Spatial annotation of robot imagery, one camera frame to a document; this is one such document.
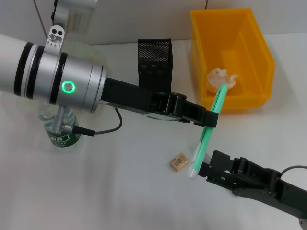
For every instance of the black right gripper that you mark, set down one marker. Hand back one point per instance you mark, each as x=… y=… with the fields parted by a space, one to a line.
x=275 y=187

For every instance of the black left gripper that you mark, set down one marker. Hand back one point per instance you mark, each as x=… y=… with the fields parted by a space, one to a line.
x=134 y=98

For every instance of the green utility knife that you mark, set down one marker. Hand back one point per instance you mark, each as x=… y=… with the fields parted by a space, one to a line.
x=206 y=141

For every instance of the white paper ball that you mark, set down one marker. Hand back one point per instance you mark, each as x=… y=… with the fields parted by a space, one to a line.
x=216 y=79

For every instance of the clear bottle with green label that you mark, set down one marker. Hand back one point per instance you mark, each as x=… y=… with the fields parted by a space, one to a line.
x=62 y=140

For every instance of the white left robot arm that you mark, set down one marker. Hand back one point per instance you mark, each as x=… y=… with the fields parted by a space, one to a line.
x=36 y=72

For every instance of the beige eraser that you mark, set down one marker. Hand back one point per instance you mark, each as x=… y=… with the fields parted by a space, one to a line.
x=179 y=163

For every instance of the black mesh pen holder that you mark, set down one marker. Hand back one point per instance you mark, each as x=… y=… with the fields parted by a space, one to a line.
x=154 y=60

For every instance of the pale green glass fruit plate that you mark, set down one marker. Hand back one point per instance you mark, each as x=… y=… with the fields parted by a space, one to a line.
x=96 y=52

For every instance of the yellow plastic bin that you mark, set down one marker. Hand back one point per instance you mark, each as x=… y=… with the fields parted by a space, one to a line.
x=230 y=43

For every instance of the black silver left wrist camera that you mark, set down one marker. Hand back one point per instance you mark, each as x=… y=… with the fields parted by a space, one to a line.
x=76 y=16

